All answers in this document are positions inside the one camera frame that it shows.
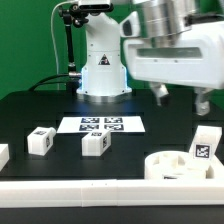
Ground white cable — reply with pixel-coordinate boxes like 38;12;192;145
50;0;79;90

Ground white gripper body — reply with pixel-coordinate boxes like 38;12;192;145
124;23;224;89

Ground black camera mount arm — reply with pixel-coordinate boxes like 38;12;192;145
59;5;88;93

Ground white left barrier rail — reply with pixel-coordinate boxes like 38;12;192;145
0;144;9;171

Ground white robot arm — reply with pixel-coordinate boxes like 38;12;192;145
77;0;224;115

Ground white marker sheet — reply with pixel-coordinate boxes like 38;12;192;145
57;116;145;133

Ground white barrier rail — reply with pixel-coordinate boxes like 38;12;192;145
210;155;224;179
0;144;9;171
0;179;224;208

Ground black cables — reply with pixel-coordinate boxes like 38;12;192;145
27;73;82;92

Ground white front barrier rail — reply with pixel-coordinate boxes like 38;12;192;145
0;179;224;208

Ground white right barrier rail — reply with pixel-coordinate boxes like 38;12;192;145
210;155;224;179

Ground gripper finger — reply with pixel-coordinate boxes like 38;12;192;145
194;87;212;116
149;82;169;106

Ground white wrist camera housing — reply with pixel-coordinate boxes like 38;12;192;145
119;11;144;38

